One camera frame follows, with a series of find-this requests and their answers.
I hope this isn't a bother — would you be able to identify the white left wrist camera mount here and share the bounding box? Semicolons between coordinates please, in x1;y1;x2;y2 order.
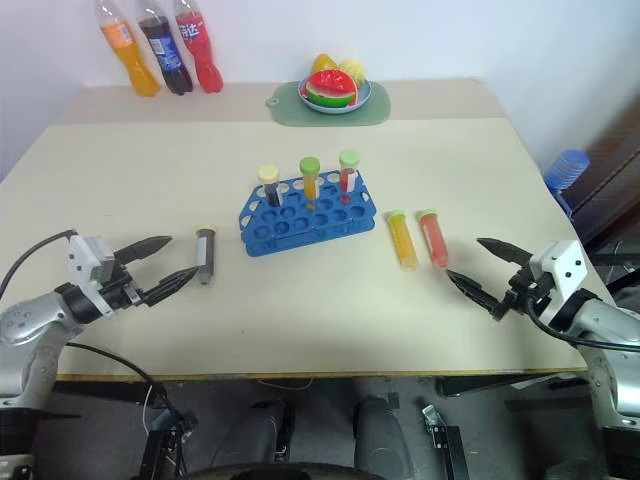
67;234;115;317

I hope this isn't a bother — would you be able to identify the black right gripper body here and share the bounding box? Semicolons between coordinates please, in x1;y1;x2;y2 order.
499;268;552;317

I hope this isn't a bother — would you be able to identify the dark liquid tube brown cap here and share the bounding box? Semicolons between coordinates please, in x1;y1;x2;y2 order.
194;226;218;286

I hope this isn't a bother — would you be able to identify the yellow toy durian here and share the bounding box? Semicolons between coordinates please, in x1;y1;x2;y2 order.
337;57;368;87

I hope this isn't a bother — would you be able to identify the dark wooden cabinet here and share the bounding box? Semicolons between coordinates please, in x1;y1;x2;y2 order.
559;89;640;296

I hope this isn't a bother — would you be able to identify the toy watermelon slice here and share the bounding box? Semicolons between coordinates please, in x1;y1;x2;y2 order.
304;69;359;108

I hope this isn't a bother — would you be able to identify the dark cola bottle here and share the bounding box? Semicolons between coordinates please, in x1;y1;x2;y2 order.
133;0;194;96

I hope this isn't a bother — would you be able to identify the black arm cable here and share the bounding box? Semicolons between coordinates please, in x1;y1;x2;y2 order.
524;291;640;354
0;228;77;300

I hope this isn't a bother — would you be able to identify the red liquid tube green cap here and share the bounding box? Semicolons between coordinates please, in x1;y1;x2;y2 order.
337;149;361;205

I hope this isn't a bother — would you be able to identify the dark rounded right leg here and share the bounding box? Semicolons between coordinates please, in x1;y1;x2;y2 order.
351;394;407;480

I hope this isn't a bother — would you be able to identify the dark rounded left leg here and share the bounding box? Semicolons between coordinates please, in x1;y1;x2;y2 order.
209;398;296;476

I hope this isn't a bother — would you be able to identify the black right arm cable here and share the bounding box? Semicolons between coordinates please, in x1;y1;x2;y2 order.
524;291;640;354

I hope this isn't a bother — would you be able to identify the dark liquid tube yellow cap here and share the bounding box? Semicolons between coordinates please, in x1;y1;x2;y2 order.
256;163;283;208

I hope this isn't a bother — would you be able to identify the orange soda bottle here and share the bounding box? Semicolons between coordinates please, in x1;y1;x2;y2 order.
93;0;162;98

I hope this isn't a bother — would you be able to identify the orange liquid tube yellow cap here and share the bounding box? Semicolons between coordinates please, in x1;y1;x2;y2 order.
384;209;419;272

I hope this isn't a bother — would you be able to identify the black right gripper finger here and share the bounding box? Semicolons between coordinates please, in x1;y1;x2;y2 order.
445;269;514;323
475;237;532;274

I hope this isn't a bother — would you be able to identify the blue water jug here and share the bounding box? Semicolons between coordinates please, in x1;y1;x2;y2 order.
542;148;592;219

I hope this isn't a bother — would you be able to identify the orange liquid tube green cap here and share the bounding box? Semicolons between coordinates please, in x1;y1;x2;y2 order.
298;155;322;211

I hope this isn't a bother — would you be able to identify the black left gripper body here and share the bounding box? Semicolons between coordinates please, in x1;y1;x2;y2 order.
97;264;146;309

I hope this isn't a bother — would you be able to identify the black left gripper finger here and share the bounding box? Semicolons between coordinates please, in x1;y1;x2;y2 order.
113;235;173;267
137;265;200;307

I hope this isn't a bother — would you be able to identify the blue plate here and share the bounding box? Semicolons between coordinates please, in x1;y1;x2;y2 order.
297;77;373;115

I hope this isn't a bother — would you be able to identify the dark rounded leg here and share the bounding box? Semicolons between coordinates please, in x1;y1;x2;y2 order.
351;394;407;480
209;398;296;476

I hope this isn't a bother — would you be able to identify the green silicone mat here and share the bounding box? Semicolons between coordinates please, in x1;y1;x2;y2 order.
264;79;392;127

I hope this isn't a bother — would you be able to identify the red soda bottle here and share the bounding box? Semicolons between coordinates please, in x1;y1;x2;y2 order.
172;0;224;94

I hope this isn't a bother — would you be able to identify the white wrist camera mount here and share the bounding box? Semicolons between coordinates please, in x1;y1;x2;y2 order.
528;239;587;324
67;234;115;317

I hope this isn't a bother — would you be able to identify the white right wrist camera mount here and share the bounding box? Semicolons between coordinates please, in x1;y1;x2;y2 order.
528;239;587;324

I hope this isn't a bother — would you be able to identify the red liquid tube orange cap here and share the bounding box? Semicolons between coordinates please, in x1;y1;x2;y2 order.
416;208;451;271

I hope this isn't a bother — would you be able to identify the black metal floor stand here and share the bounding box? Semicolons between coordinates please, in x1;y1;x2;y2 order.
134;394;200;480

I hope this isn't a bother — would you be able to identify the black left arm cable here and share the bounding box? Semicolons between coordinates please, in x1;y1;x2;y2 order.
0;228;77;300

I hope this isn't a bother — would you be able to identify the yellow toy pepper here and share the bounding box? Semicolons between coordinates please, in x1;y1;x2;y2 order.
310;52;339;76

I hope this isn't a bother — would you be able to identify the blue test tube rack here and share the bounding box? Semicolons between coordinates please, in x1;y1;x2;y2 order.
238;169;376;258

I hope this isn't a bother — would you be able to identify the black metal clamp bracket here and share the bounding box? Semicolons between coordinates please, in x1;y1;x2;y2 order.
420;402;469;480

